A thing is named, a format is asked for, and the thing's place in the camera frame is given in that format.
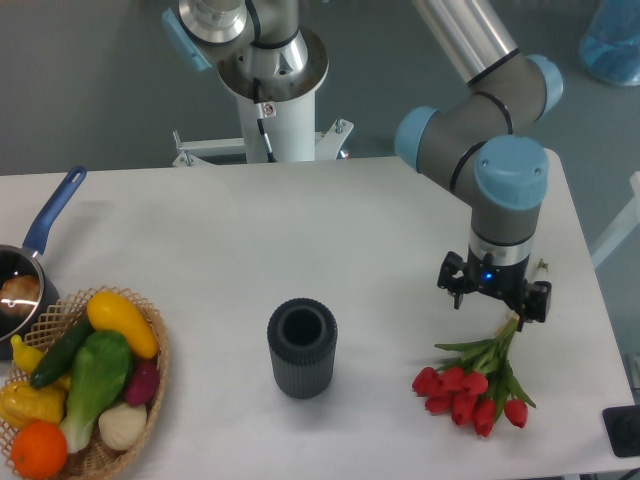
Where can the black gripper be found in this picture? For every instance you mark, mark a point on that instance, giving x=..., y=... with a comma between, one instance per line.
x=497, y=271

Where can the red tulip bouquet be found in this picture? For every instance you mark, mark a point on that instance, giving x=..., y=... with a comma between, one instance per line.
x=476, y=386

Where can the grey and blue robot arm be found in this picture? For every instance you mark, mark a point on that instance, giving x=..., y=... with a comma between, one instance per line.
x=477, y=151

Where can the grey box at edge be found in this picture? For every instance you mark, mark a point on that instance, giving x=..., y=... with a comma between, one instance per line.
x=633, y=371

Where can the black device at edge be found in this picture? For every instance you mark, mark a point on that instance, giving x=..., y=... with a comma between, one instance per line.
x=622, y=426

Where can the dark grey ribbed vase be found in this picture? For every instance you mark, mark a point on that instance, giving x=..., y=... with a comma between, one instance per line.
x=302, y=336

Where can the blue plastic bag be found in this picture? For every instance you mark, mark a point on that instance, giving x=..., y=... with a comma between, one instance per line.
x=609, y=49

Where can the purple sweet potato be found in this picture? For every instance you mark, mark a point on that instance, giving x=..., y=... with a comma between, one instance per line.
x=143, y=383

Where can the yellow squash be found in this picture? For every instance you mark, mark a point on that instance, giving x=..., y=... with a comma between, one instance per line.
x=108, y=310

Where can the white garlic bulb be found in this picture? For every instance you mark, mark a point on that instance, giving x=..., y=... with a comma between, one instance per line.
x=121, y=426

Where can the green leafy cabbage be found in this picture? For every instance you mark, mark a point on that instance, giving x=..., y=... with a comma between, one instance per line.
x=99, y=371

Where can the woven wicker basket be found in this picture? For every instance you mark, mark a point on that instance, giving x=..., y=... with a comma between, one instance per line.
x=98, y=460

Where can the dark green cucumber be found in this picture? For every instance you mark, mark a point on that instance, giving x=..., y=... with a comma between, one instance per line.
x=59, y=359

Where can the small yellow banana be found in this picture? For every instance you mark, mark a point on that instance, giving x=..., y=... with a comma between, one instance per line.
x=25, y=357

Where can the brown bread roll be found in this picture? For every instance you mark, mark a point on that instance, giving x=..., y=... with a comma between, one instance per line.
x=19, y=296

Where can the orange fruit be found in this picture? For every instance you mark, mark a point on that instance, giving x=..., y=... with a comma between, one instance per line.
x=39, y=451

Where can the yellow corn cob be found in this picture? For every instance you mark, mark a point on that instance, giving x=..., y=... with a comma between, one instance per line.
x=21, y=404

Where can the white frame bar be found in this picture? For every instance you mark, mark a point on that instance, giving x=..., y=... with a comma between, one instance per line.
x=619, y=228

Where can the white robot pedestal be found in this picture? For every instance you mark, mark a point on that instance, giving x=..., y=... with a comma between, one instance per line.
x=272, y=131

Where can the blue handled saucepan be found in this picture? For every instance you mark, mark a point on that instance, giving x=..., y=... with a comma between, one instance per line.
x=24, y=260

